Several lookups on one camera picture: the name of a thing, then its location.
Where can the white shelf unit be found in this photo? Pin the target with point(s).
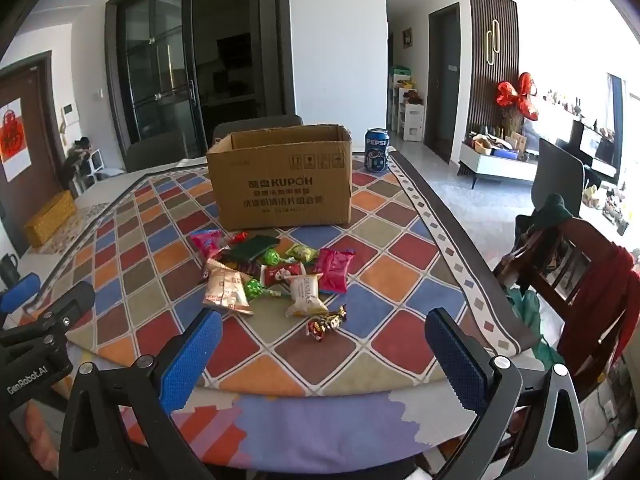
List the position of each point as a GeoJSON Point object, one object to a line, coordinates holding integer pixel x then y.
{"type": "Point", "coordinates": [412, 120]}

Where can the gold wall ornament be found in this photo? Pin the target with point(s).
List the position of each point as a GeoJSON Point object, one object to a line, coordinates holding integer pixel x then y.
{"type": "Point", "coordinates": [494, 42]}

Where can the yellow woven box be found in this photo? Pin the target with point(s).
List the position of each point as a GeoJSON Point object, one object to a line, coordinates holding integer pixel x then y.
{"type": "Point", "coordinates": [50, 217]}

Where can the colourful checkered tablecloth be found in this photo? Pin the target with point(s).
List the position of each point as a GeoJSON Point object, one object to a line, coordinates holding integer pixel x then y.
{"type": "Point", "coordinates": [400, 260]}

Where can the green plastic bag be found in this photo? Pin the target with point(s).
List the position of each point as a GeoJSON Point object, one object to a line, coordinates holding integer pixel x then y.
{"type": "Point", "coordinates": [525, 310]}

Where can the magenta snack packet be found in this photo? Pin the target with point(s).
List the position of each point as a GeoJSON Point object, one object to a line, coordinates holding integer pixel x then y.
{"type": "Point", "coordinates": [334, 270]}

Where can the brown striped snack packet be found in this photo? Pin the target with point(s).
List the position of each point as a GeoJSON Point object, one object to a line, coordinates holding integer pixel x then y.
{"type": "Point", "coordinates": [235, 263]}

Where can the beige snack packet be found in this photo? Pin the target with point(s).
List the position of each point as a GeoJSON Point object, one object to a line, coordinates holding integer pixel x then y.
{"type": "Point", "coordinates": [227, 292]}

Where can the grey upholstered chair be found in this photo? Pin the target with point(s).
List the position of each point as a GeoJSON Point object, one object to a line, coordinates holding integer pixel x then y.
{"type": "Point", "coordinates": [155, 152]}
{"type": "Point", "coordinates": [557, 175]}

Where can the light green snack packet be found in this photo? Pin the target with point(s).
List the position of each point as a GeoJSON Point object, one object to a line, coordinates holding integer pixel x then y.
{"type": "Point", "coordinates": [302, 253]}

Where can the white low cabinet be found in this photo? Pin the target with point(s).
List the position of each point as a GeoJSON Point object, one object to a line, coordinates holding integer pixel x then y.
{"type": "Point", "coordinates": [495, 165]}

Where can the dark interior door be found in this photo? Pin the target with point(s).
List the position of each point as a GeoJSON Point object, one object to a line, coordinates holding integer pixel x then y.
{"type": "Point", "coordinates": [445, 80]}

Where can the dark green snack packet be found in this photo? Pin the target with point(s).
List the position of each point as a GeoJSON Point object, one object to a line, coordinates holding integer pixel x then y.
{"type": "Point", "coordinates": [257, 247]}

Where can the black mug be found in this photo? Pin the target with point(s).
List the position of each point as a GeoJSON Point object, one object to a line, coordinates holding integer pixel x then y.
{"type": "Point", "coordinates": [7, 269]}

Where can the brown entrance door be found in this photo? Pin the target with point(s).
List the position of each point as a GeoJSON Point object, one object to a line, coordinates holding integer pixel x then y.
{"type": "Point", "coordinates": [35, 185]}

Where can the white stool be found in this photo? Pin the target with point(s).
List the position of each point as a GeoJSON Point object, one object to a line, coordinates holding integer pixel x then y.
{"type": "Point", "coordinates": [94, 162]}

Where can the blue soda can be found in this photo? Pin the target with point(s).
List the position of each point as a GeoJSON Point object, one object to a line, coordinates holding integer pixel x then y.
{"type": "Point", "coordinates": [376, 152]}

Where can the red door poster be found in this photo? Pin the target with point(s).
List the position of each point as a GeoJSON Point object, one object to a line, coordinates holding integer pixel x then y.
{"type": "Point", "coordinates": [11, 132]}

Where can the red cloth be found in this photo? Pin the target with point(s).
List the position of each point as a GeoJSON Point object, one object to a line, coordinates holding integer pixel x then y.
{"type": "Point", "coordinates": [610, 300]}

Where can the gold and red wrapped candy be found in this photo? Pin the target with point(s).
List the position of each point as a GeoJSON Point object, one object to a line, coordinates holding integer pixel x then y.
{"type": "Point", "coordinates": [324, 324]}

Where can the pink snack packet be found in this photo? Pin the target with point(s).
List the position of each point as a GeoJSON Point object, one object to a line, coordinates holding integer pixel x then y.
{"type": "Point", "coordinates": [207, 244]}

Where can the wooden chair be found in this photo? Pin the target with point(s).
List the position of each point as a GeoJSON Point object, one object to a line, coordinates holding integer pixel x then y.
{"type": "Point", "coordinates": [545, 245]}

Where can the red and white snack packet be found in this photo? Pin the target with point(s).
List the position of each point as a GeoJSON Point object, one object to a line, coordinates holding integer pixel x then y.
{"type": "Point", "coordinates": [277, 275]}

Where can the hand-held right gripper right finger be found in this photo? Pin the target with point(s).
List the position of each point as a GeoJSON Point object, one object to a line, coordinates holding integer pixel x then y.
{"type": "Point", "coordinates": [455, 360]}

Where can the small wall picture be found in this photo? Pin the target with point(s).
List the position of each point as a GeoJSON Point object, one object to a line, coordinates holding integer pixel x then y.
{"type": "Point", "coordinates": [407, 37]}

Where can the white wall intercom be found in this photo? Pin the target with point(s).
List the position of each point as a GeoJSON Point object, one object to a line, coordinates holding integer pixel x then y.
{"type": "Point", "coordinates": [69, 115]}

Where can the dark green cloth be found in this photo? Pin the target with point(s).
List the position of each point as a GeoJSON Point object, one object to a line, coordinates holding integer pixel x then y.
{"type": "Point", "coordinates": [547, 207]}

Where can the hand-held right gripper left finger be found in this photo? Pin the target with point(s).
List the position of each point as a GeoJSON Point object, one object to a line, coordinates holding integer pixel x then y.
{"type": "Point", "coordinates": [192, 355]}

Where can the glass sliding door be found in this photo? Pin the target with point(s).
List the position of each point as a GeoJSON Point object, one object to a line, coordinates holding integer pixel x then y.
{"type": "Point", "coordinates": [155, 70]}

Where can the green wrapped candy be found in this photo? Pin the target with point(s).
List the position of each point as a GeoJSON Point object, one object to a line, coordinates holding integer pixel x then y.
{"type": "Point", "coordinates": [272, 257]}
{"type": "Point", "coordinates": [254, 288]}

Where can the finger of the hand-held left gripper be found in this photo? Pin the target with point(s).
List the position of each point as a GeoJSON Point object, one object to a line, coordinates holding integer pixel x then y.
{"type": "Point", "coordinates": [20, 291]}
{"type": "Point", "coordinates": [70, 305]}

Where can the brown cardboard box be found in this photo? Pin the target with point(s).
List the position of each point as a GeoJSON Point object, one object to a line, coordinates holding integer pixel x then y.
{"type": "Point", "coordinates": [280, 185]}

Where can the red bow balloon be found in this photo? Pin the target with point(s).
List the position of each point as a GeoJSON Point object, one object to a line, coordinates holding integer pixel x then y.
{"type": "Point", "coordinates": [525, 95]}

